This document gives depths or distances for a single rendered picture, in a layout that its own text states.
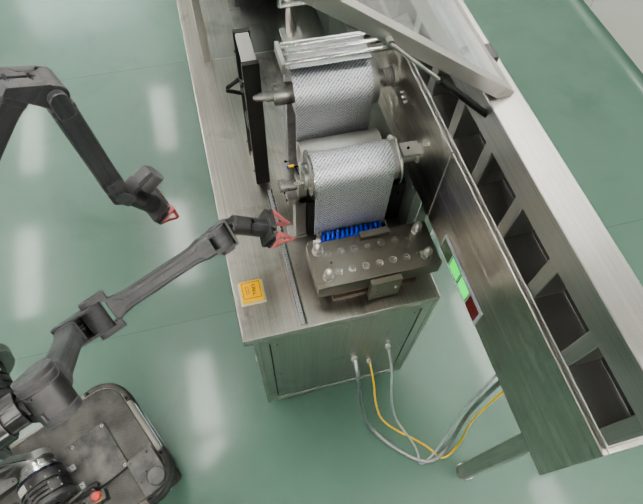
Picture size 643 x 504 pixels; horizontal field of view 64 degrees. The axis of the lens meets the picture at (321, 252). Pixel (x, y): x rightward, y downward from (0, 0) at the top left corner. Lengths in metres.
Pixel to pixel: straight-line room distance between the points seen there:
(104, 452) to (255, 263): 1.02
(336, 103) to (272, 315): 0.68
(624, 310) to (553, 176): 0.28
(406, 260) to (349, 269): 0.18
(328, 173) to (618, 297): 0.80
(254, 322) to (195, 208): 1.46
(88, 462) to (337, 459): 1.02
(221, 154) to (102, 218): 1.25
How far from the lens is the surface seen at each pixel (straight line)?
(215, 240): 1.47
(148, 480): 2.19
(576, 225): 1.05
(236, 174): 1.96
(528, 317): 1.20
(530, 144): 1.13
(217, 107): 2.20
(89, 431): 2.37
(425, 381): 2.59
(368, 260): 1.61
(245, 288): 1.68
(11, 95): 1.22
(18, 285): 3.08
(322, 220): 1.59
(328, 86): 1.55
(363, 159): 1.47
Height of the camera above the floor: 2.43
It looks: 60 degrees down
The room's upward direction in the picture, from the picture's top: 3 degrees clockwise
